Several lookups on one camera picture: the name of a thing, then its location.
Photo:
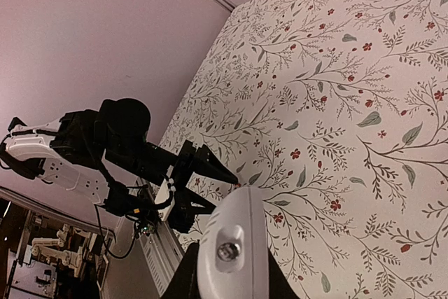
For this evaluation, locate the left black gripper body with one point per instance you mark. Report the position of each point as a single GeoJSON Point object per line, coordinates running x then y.
{"type": "Point", "coordinates": [190, 160]}

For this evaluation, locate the floral patterned table mat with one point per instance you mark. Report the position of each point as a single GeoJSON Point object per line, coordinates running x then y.
{"type": "Point", "coordinates": [337, 111]}

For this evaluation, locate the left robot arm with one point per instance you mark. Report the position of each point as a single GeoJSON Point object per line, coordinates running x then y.
{"type": "Point", "coordinates": [70, 151]}

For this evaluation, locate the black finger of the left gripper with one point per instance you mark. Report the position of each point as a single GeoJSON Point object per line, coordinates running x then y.
{"type": "Point", "coordinates": [208, 165]}
{"type": "Point", "coordinates": [196, 204]}

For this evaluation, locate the front aluminium rail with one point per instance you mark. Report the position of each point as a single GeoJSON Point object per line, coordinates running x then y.
{"type": "Point", "coordinates": [148, 269]}

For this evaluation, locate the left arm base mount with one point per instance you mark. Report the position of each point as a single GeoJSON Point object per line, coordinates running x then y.
{"type": "Point", "coordinates": [145, 221]}

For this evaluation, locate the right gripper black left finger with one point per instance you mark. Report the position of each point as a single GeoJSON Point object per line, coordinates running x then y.
{"type": "Point", "coordinates": [183, 284]}

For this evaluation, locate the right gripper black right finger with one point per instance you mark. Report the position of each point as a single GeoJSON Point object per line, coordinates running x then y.
{"type": "Point", "coordinates": [278, 286]}

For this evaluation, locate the white remote control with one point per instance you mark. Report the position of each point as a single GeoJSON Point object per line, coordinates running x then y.
{"type": "Point", "coordinates": [233, 257]}

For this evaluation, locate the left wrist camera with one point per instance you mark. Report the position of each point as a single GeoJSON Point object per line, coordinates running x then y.
{"type": "Point", "coordinates": [167, 214]}

